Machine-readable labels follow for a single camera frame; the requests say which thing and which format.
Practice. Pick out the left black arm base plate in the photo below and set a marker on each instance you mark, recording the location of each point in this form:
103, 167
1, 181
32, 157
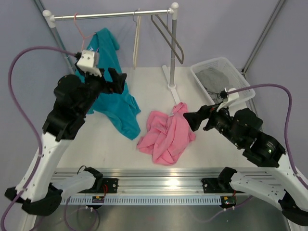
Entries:
107, 186

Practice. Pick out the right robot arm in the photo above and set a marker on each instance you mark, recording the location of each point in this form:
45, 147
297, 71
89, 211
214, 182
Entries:
243, 130

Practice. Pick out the pink wire hanger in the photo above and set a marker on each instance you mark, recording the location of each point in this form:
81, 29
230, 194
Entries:
84, 38

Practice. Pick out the white and metal clothes rack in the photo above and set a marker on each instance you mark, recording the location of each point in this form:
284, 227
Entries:
165, 21

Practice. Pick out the slotted white cable duct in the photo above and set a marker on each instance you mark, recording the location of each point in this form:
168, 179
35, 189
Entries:
142, 200

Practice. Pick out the pink t shirt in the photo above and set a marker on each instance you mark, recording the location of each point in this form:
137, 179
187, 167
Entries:
168, 135

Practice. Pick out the grey cloth in basket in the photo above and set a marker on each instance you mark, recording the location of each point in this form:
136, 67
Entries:
214, 82

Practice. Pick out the white plastic basket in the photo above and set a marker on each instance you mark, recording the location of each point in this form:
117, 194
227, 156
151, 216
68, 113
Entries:
224, 65

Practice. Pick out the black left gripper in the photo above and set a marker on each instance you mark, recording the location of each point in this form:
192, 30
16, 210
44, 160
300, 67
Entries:
117, 85

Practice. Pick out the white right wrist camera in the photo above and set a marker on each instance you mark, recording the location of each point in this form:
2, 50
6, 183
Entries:
228, 98

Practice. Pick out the aluminium mounting rail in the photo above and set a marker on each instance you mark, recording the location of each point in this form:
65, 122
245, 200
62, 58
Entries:
164, 180

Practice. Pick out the teal t shirt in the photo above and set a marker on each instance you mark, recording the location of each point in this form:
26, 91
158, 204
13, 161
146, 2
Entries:
121, 109

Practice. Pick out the cream hanger with metal hook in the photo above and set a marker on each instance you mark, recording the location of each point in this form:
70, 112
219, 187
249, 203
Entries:
136, 40

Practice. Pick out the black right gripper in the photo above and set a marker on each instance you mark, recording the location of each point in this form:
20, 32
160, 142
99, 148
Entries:
194, 118

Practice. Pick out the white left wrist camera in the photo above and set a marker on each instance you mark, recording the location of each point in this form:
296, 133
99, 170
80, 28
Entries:
88, 63

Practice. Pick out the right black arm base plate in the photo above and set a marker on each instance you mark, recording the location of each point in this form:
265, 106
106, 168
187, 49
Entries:
216, 185

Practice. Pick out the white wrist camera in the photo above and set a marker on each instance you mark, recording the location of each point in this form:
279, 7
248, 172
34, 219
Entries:
88, 63
228, 98

